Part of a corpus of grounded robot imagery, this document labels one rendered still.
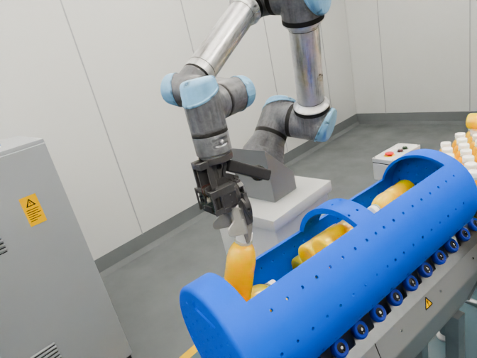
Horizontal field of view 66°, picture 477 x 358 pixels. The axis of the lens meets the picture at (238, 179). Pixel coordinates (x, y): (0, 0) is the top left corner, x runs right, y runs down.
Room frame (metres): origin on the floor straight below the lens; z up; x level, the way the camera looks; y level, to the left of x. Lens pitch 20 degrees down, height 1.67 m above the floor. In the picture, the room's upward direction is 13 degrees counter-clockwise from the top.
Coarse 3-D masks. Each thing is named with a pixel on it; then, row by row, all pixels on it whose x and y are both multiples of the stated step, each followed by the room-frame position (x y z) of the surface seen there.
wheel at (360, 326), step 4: (360, 320) 0.71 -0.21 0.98; (356, 324) 0.70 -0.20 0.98; (360, 324) 0.70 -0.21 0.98; (364, 324) 0.71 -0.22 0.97; (352, 328) 0.70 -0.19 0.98; (356, 328) 0.69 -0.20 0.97; (360, 328) 0.70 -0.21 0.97; (364, 328) 0.70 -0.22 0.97; (352, 332) 0.69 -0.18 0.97; (356, 332) 0.69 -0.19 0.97; (360, 332) 0.69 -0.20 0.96; (364, 332) 0.69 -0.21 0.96; (356, 336) 0.68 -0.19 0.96; (360, 336) 0.68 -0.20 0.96; (364, 336) 0.69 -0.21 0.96
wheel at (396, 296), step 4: (392, 292) 0.78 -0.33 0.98; (396, 292) 0.78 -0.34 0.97; (400, 292) 0.79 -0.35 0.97; (388, 296) 0.77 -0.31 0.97; (392, 296) 0.77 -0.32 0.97; (396, 296) 0.77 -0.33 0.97; (400, 296) 0.78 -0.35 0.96; (388, 300) 0.77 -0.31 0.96; (392, 300) 0.76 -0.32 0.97; (396, 300) 0.77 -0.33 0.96; (400, 300) 0.77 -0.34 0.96; (392, 304) 0.76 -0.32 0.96; (396, 304) 0.76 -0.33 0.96; (400, 304) 0.76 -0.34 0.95
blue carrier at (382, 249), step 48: (432, 192) 0.88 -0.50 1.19; (288, 240) 0.91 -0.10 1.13; (336, 240) 0.72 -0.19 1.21; (384, 240) 0.74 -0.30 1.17; (432, 240) 0.81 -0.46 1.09; (192, 288) 0.64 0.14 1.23; (288, 288) 0.61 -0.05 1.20; (336, 288) 0.63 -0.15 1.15; (384, 288) 0.70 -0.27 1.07; (192, 336) 0.70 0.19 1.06; (240, 336) 0.53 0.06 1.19; (288, 336) 0.55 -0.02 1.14; (336, 336) 0.62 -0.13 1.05
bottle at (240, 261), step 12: (228, 252) 0.74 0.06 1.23; (240, 252) 0.72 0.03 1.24; (252, 252) 0.72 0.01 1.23; (228, 264) 0.72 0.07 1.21; (240, 264) 0.71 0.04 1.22; (252, 264) 0.71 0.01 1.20; (228, 276) 0.72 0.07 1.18; (240, 276) 0.71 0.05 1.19; (252, 276) 0.72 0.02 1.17; (240, 288) 0.70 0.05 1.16
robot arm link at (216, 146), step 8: (216, 136) 0.70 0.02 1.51; (224, 136) 0.71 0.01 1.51; (200, 144) 0.71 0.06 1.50; (208, 144) 0.70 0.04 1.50; (216, 144) 0.70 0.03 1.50; (224, 144) 0.71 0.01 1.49; (200, 152) 0.71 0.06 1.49; (208, 152) 0.70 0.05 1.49; (216, 152) 0.70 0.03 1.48; (224, 152) 0.70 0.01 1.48
